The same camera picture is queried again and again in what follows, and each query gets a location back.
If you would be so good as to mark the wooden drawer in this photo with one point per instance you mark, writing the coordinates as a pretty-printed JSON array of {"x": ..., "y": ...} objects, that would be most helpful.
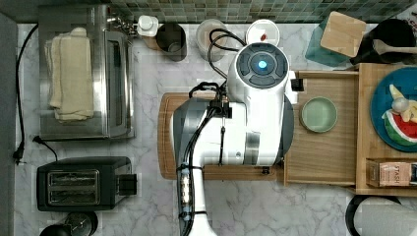
[{"x": 329, "y": 157}]

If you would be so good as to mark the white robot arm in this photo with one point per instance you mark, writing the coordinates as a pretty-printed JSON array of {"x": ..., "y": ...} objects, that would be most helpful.
[{"x": 248, "y": 122}]

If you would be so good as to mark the wooden drawer cabinet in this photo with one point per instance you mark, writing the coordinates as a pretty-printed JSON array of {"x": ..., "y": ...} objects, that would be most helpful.
[{"x": 371, "y": 148}]

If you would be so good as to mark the wooden cutting board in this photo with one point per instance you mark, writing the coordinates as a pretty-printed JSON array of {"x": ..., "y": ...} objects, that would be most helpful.
[{"x": 167, "y": 164}]

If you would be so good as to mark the clear plastic container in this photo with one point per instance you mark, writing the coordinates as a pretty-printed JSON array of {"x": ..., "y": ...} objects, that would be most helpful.
[{"x": 203, "y": 42}]

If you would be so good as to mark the dark metal cup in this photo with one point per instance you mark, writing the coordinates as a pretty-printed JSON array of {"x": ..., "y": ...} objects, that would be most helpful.
[{"x": 171, "y": 39}]

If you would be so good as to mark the stainless toaster oven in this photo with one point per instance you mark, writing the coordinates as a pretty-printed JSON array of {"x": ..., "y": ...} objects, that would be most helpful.
[{"x": 112, "y": 74}]

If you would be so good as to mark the white lid red jar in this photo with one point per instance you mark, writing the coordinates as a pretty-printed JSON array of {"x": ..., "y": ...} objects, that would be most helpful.
[{"x": 265, "y": 31}]

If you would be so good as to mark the green ceramic bowl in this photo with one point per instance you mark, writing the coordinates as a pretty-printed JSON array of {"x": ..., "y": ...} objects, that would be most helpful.
[{"x": 318, "y": 114}]

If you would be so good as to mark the white cap bottle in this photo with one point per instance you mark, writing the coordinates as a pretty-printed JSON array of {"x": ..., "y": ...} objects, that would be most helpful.
[{"x": 147, "y": 30}]

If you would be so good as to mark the black two-slot toaster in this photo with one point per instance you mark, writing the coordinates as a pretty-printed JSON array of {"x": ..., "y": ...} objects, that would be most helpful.
[{"x": 89, "y": 183}]

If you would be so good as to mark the cream folded towel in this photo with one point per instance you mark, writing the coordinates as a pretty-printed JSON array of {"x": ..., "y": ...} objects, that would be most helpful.
[{"x": 68, "y": 57}]

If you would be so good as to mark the teal canister wooden lid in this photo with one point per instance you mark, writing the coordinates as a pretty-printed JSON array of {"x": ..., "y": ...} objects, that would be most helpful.
[{"x": 335, "y": 40}]

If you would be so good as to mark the black round pan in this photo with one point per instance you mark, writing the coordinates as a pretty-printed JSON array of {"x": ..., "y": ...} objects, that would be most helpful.
[{"x": 354, "y": 205}]

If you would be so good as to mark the Stash tea box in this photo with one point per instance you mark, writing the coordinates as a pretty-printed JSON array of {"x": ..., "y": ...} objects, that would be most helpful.
[{"x": 382, "y": 173}]

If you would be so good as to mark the wooden spoon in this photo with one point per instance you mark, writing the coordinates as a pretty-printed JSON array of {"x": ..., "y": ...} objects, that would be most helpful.
[{"x": 383, "y": 48}]

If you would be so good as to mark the plush watermelon slice toy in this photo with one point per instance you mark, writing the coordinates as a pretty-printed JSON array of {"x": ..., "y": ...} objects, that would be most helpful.
[{"x": 402, "y": 133}]

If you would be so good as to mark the blue plate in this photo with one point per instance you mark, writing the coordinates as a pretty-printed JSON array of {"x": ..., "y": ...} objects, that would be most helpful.
[{"x": 395, "y": 92}]

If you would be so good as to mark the black utensil holder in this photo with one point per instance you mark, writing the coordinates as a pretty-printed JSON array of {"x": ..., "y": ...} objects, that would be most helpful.
[{"x": 393, "y": 32}]

